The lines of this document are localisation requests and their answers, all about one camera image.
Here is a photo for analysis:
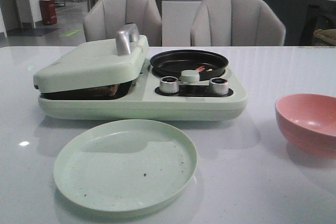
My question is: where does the black round frying pan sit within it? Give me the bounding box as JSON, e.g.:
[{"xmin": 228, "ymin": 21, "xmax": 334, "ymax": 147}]
[{"xmin": 150, "ymin": 49, "xmax": 229, "ymax": 81}]

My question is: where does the white bread slice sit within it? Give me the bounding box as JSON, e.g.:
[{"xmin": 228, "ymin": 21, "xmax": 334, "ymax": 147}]
[{"xmin": 77, "ymin": 84, "xmax": 119, "ymax": 97}]

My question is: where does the breakfast maker hinged lid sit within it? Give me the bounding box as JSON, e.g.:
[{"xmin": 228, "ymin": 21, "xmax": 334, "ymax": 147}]
[{"xmin": 33, "ymin": 35, "xmax": 149, "ymax": 93}]

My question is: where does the pink plastic bowl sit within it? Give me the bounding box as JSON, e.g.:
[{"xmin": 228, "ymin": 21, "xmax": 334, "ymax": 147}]
[{"xmin": 275, "ymin": 93, "xmax": 335, "ymax": 159}]

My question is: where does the pale green breakfast maker base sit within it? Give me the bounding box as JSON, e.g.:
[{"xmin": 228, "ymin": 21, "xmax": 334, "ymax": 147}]
[{"xmin": 38, "ymin": 60, "xmax": 247, "ymax": 121}]

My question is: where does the left silver control knob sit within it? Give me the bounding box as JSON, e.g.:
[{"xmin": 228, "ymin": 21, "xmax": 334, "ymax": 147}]
[{"xmin": 159, "ymin": 76, "xmax": 179, "ymax": 94}]

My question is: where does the silver control knob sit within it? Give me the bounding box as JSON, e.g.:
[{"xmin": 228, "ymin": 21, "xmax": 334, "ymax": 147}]
[
  {"xmin": 159, "ymin": 76, "xmax": 179, "ymax": 94},
  {"xmin": 209, "ymin": 78, "xmax": 229, "ymax": 95}
]

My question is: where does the right silver control knob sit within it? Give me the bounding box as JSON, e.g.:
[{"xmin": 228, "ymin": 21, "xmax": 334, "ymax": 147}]
[{"xmin": 209, "ymin": 78, "xmax": 229, "ymax": 95}]

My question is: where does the pale green round plate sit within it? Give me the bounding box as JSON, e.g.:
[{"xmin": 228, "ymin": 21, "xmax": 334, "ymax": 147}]
[{"xmin": 54, "ymin": 119, "xmax": 197, "ymax": 216}]

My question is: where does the right grey upholstered chair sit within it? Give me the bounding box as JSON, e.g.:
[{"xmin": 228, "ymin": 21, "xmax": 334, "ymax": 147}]
[{"xmin": 190, "ymin": 0, "xmax": 286, "ymax": 47}]

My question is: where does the grey upholstered chair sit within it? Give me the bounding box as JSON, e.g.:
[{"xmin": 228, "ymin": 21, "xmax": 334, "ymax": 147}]
[
  {"xmin": 83, "ymin": 0, "xmax": 162, "ymax": 47},
  {"xmin": 190, "ymin": 0, "xmax": 286, "ymax": 47}
]

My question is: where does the left grey upholstered chair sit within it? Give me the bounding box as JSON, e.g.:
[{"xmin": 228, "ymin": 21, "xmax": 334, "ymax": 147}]
[{"xmin": 83, "ymin": 0, "xmax": 162, "ymax": 47}]

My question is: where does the white refrigerator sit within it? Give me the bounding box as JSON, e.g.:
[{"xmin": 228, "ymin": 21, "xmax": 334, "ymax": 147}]
[{"xmin": 162, "ymin": 0, "xmax": 203, "ymax": 47}]

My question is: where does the red bin in background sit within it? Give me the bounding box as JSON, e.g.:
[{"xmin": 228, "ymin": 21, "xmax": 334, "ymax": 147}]
[{"xmin": 39, "ymin": 0, "xmax": 57, "ymax": 25}]

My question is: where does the dark appliance at right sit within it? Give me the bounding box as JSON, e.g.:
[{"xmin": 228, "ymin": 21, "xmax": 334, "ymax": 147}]
[{"xmin": 299, "ymin": 0, "xmax": 335, "ymax": 46}]

